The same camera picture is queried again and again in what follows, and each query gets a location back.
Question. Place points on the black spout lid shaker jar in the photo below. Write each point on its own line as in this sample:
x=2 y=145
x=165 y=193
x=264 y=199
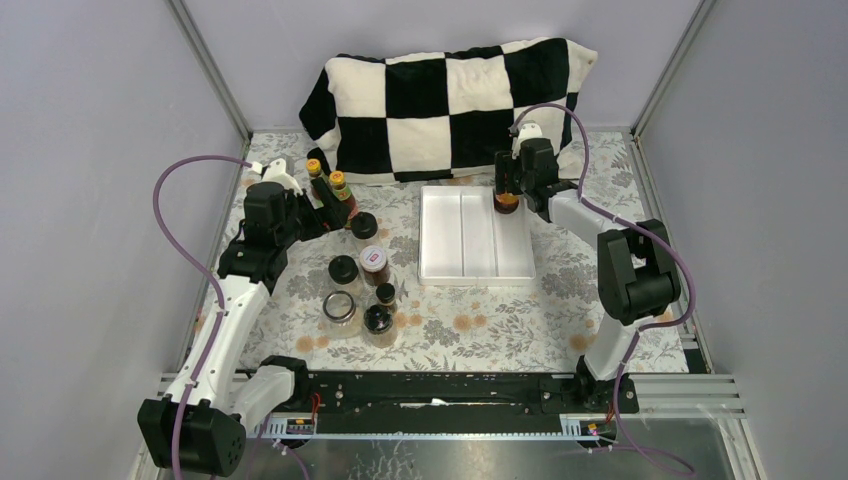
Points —
x=365 y=230

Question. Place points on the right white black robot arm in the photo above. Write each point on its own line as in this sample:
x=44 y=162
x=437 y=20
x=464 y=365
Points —
x=637 y=276

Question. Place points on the small black pepper bottle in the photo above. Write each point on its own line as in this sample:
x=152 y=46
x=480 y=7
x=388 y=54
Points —
x=386 y=296

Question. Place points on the floral patterned table mat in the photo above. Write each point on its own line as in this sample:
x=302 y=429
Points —
x=476 y=291

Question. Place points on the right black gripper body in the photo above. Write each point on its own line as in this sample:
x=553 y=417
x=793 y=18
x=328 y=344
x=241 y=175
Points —
x=525 y=180

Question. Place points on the black perforated lid spice jar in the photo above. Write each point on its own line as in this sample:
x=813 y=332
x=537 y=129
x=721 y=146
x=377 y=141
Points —
x=379 y=325

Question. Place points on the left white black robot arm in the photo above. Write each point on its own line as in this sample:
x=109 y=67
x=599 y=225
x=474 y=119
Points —
x=200 y=424

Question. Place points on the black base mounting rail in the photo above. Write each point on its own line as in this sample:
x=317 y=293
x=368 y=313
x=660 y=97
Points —
x=425 y=402

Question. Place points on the white divided organizer tray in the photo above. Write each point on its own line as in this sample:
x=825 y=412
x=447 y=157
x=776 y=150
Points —
x=463 y=241

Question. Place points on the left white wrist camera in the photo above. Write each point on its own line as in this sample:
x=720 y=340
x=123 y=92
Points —
x=277 y=171

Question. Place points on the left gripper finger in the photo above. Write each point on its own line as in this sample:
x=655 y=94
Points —
x=330 y=207
x=316 y=222

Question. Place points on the red lid chili sauce jar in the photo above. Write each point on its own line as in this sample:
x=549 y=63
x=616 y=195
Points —
x=506 y=202

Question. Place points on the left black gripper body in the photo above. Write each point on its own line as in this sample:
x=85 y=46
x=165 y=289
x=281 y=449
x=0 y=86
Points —
x=298 y=206

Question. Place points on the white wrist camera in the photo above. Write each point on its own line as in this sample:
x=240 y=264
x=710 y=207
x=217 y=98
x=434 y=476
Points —
x=525 y=131
x=277 y=171

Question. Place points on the black and white checkered pillow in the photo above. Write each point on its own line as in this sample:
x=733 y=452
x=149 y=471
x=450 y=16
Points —
x=438 y=115

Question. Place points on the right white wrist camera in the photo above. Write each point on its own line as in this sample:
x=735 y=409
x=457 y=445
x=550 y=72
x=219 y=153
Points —
x=525 y=131

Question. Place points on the glass jar with metal lid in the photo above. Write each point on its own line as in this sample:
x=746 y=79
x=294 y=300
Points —
x=342 y=316

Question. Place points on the yellow cap sauce bottle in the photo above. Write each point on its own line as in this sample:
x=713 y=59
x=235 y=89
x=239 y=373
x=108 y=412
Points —
x=315 y=170
x=343 y=193

